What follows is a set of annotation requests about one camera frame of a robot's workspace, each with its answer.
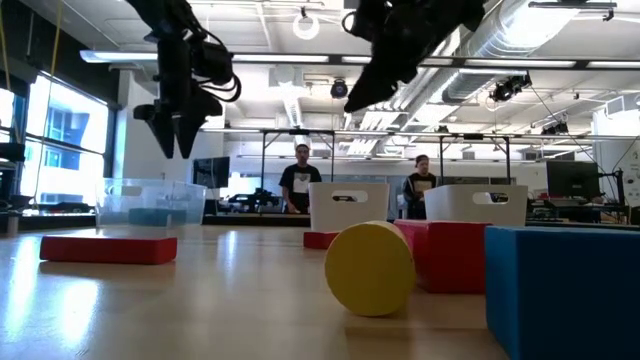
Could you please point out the ceiling light strip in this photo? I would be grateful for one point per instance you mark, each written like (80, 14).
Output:
(525, 63)
(115, 56)

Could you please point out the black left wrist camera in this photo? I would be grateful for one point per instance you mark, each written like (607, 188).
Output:
(215, 62)

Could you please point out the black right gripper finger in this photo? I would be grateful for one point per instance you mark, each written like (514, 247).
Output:
(380, 80)

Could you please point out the white plastic bin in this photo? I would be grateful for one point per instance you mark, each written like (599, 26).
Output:
(325, 215)
(450, 210)

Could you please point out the yellow cylinder block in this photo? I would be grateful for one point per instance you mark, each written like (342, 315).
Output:
(370, 270)

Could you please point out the cluttered desk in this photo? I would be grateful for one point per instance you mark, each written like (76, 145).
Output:
(575, 210)

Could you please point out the person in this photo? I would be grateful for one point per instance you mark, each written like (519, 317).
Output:
(300, 180)
(419, 187)

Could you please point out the bright window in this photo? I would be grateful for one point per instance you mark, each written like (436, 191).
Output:
(65, 125)

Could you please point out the black track spotlight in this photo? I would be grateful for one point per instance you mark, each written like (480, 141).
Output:
(510, 89)

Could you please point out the red rectangular block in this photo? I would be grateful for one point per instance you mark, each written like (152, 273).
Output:
(320, 240)
(450, 260)
(107, 250)

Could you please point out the silver ventilation duct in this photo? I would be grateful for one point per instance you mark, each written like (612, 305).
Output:
(500, 35)

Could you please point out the black ceiling spotlight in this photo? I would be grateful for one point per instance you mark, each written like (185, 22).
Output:
(339, 89)

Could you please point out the blue cube block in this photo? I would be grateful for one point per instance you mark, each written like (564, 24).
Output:
(565, 295)

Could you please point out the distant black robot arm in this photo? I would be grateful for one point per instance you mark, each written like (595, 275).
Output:
(255, 200)

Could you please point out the large black monitor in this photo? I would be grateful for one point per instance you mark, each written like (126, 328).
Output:
(572, 179)

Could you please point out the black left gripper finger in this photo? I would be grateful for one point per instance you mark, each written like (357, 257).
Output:
(187, 130)
(166, 132)

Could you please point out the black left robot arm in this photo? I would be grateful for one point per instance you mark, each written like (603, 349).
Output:
(165, 15)

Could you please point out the small black monitor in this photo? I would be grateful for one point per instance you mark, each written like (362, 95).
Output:
(212, 172)

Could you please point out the clear plastic bin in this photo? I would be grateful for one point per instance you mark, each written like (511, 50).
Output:
(115, 200)

